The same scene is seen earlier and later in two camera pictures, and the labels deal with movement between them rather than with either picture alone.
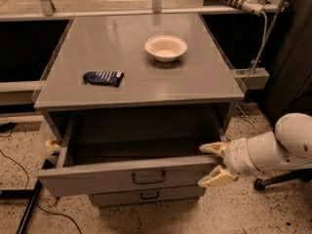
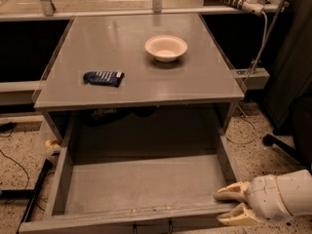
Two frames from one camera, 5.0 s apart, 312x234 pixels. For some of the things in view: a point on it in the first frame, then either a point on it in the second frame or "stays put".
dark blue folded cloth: x=103 y=78 stays put
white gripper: x=237 y=156 → x=263 y=197
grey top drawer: x=132 y=153 → x=136 y=190
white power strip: x=250 y=4 stays put
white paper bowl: x=166 y=48 stays put
